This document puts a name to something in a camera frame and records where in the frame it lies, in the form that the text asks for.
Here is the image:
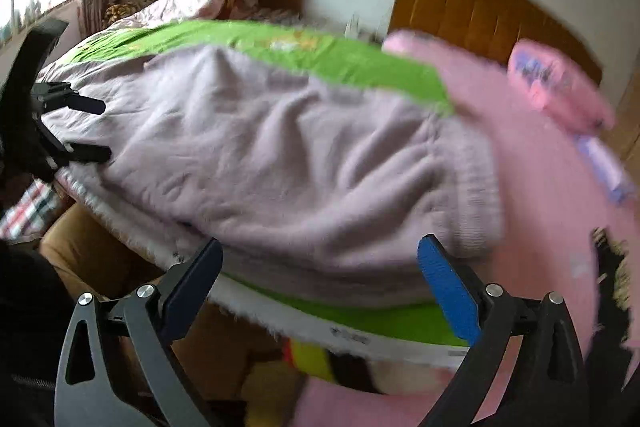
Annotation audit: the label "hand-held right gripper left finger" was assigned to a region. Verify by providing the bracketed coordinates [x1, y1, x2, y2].
[54, 237, 224, 427]

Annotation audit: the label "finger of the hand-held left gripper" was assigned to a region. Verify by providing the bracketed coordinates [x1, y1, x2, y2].
[35, 124, 112, 168]
[32, 82, 107, 116]

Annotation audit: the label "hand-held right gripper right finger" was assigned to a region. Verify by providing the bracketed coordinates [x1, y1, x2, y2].
[417, 234, 588, 427]

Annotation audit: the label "lilac fleece pants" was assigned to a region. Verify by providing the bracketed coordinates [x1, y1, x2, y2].
[42, 44, 506, 308]

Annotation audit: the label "red plaid cloth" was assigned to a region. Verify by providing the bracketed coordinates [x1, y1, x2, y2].
[0, 179, 68, 243]

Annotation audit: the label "brown leopard print blanket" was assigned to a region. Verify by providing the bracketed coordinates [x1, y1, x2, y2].
[102, 0, 156, 28]

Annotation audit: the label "pink bed sheet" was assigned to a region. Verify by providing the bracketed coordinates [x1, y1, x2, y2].
[300, 29, 640, 427]

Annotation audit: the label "yellow and red cloth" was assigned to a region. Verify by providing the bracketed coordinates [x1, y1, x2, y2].
[282, 339, 336, 383]

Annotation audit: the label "black floral cloth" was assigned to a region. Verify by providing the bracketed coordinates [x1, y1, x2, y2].
[585, 227, 640, 408]

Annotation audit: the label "person's dark clothing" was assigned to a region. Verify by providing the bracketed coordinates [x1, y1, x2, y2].
[0, 239, 81, 427]

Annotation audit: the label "purple pillow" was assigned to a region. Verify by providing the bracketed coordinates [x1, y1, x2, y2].
[575, 134, 636, 205]

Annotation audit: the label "plaid bed sheet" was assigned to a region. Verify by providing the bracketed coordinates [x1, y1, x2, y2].
[235, 4, 303, 24]

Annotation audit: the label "folded pink quilt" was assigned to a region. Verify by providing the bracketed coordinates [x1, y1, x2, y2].
[507, 38, 617, 130]

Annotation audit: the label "green blanket with white fringe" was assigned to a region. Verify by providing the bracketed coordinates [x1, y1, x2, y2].
[35, 19, 471, 368]

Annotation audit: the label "light wooden wardrobe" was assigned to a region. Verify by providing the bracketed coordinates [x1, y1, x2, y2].
[612, 72, 640, 168]

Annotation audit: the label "large wooden padded headboard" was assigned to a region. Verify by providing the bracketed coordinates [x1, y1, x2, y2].
[387, 0, 603, 82]

